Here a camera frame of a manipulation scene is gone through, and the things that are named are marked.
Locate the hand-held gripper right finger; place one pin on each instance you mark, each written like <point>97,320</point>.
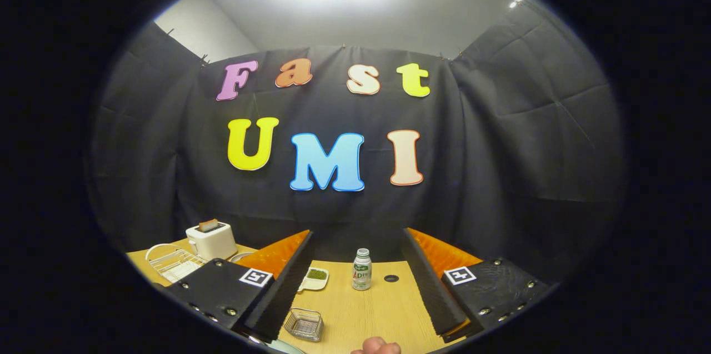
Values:
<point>430,284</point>

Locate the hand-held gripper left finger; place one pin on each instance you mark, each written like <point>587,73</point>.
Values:
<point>286,287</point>

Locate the pale green plate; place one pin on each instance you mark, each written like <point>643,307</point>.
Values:
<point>286,348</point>

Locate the beige round plate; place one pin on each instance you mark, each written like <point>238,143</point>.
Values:
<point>239,258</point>

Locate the white divided tray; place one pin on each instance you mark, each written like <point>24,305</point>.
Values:
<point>312,285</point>

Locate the pile of green beans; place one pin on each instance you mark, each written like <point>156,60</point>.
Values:
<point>317,274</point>

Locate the white green drink bottle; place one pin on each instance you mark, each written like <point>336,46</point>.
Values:
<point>361,273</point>

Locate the white toaster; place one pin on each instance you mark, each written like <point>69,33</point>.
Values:
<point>214,244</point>

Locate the toast slice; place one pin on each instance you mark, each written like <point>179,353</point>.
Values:
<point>208,225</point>

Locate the white drip tray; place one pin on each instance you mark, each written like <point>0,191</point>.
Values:
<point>180,272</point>

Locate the black backdrop cloth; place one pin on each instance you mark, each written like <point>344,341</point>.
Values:
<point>472,148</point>

